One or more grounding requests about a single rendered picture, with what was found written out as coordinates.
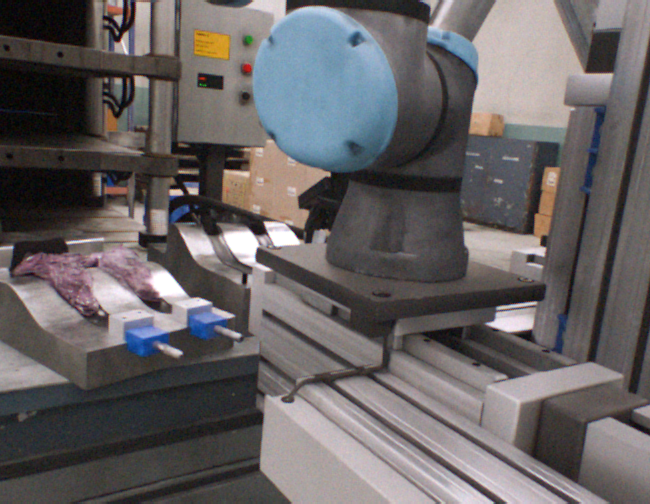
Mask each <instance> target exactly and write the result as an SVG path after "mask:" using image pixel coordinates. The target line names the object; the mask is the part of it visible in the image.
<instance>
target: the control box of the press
mask: <svg viewBox="0 0 650 504"><path fill-rule="evenodd" d="M274 18H275V14H274V13H273V12H268V11H263V10H256V9H251V7H246V6H244V7H240V8H232V7H224V6H215V5H211V4H208V3H206V1H204V0H176V3H175V32H174V56H176V59H180V60H181V62H182V78H180V81H176V82H173V88H172V106H173V116H172V144H171V154H173V155H174V156H176V149H177V147H178V143H184V144H185V145H186V146H190V147H191V149H192V152H194V154H195V155H196V157H197V159H198V161H199V184H198V195H200V196H205V197H208V198H212V199H215V200H219V201H222V196H223V178H224V163H225V161H226V160H227V158H228V157H229V155H230V154H231V153H232V151H234V150H235V149H236V151H240V149H243V150H244V146H250V148H266V142H267V133H266V130H265V128H264V126H263V124H261V122H260V119H259V116H258V113H257V110H256V105H255V100H254V92H253V74H254V66H255V61H256V57H257V53H258V51H259V47H260V45H261V43H262V41H263V40H264V39H269V36H270V35H271V29H272V26H273V25H274ZM200 224H201V225H203V227H204V229H205V231H206V233H207V235H208V236H212V220H211V216H203V217H200Z"/></svg>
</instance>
